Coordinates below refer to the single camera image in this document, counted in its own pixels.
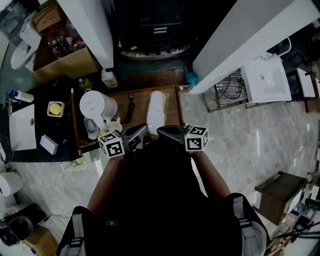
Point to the dark drawer cabinet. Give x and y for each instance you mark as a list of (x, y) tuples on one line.
[(160, 30)]

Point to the white toilet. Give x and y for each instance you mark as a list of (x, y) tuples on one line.
[(22, 55)]

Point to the teal brush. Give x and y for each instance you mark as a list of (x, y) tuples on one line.
[(192, 78)]

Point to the small white box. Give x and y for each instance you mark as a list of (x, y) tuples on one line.
[(48, 145)]

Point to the grey glass cup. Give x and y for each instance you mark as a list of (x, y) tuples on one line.
[(90, 127)]

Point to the metal rack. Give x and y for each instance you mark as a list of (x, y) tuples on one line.
[(212, 105)]

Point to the brown cardboard carton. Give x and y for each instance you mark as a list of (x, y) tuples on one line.
[(43, 241)]

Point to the yellow soap bar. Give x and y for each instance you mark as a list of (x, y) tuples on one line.
[(55, 108)]

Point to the person's right forearm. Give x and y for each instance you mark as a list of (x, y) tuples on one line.
[(210, 177)]

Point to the yellow soap in dish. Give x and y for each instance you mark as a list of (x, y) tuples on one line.
[(48, 110)]

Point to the small cardboard box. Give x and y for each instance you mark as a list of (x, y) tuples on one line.
[(48, 17)]

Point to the blue capped spray bottle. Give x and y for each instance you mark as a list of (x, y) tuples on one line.
[(25, 96)]

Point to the metal faucet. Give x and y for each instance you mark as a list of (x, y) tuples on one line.
[(10, 105)]

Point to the white jug with yellow label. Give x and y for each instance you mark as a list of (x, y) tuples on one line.
[(109, 80)]

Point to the cream cup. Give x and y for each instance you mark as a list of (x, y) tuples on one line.
[(117, 126)]

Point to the brown wooden tray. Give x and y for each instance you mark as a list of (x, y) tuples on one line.
[(141, 107)]

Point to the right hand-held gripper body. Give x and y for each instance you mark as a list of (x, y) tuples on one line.
[(196, 140)]

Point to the person's black shirt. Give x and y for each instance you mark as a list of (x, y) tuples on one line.
[(160, 200)]

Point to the person's left forearm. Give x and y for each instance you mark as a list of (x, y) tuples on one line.
[(105, 185)]

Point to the white square sink basin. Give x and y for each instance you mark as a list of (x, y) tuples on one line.
[(22, 130)]

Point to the white electric kettle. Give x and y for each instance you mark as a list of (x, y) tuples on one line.
[(96, 105)]

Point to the brown rod with gold ends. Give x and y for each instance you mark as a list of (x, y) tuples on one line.
[(75, 120)]

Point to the green bottle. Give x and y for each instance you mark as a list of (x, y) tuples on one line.
[(86, 84)]

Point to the beige wrapped packet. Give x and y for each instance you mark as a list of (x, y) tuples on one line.
[(103, 132)]

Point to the black waste bin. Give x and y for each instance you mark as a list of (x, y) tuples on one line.
[(21, 227)]

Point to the plastic-wrapped white slipper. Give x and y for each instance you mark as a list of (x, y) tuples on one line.
[(156, 110)]

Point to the white washboard basin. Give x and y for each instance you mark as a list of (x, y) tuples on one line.
[(267, 80)]

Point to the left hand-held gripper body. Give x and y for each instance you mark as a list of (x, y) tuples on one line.
[(111, 147)]

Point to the large cardboard box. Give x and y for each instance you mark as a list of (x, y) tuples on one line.
[(70, 65)]

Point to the white plastic basket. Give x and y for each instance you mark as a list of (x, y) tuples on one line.
[(73, 166)]

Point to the clear plastic bottle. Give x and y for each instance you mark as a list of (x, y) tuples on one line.
[(59, 45)]

